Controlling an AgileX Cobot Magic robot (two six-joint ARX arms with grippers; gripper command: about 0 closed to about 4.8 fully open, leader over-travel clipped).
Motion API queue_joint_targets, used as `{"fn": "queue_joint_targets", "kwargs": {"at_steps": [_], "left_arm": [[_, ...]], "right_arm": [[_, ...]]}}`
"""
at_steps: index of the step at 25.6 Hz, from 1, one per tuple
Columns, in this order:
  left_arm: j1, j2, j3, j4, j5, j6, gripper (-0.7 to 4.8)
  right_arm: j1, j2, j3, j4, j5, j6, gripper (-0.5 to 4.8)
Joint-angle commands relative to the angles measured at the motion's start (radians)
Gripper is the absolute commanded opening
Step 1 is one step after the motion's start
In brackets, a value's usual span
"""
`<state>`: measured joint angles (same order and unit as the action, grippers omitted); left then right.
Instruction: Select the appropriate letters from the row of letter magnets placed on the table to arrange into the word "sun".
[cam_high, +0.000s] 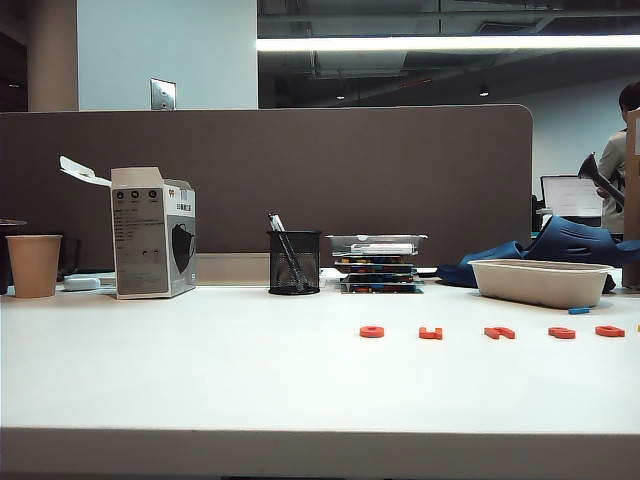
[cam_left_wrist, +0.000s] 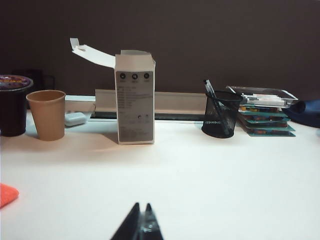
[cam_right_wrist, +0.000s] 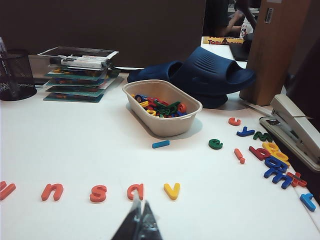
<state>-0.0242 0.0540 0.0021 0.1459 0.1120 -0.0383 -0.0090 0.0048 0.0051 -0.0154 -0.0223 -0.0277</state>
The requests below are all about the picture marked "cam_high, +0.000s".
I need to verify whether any blue letter magnet box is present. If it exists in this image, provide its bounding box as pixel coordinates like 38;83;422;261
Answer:
339;264;419;275
344;273;419;284
340;282;425;295
333;255;417;266

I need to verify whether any black mesh pen holder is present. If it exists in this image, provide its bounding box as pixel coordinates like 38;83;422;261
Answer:
265;229;323;296

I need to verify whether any black pen with white cap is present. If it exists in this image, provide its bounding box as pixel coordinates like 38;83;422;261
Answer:
267;213;307;290

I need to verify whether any clear plastic magnet box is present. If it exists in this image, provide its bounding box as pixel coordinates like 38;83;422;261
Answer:
325;233;429;258

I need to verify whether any brown desk partition screen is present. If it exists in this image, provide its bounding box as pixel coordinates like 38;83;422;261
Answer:
0;103;534;287

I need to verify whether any flat-lying dark blue slipper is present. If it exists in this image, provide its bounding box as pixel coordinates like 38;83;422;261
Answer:
434;240;524;289

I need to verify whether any white grey face mask box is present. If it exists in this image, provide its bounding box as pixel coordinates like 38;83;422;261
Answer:
58;155;197;300

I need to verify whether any long ceiling light strip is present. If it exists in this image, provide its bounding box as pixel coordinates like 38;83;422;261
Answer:
256;33;640;53

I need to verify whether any beige rectangular pulp tray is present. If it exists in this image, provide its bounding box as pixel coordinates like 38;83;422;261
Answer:
468;258;615;309

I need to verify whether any small white case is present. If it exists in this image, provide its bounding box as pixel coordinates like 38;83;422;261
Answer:
63;274;103;292

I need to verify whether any upturned dark blue slipper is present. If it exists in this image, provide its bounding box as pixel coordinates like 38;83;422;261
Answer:
519;214;640;270

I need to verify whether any dark glass cup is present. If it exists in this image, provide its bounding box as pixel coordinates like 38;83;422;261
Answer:
57;237;82;281

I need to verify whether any white computer monitor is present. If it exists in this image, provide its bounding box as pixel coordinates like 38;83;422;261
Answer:
539;174;604;227

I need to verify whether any black funnel-shaped tool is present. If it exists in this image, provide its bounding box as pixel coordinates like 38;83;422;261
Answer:
578;152;626;209

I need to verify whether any brown paper cup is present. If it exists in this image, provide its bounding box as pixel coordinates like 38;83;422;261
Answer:
5;233;64;299

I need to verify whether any person in beige shirt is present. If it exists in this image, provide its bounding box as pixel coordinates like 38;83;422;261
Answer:
597;79;640;237

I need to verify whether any metal wall switch plate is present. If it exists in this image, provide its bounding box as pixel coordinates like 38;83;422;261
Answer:
149;77;177;111

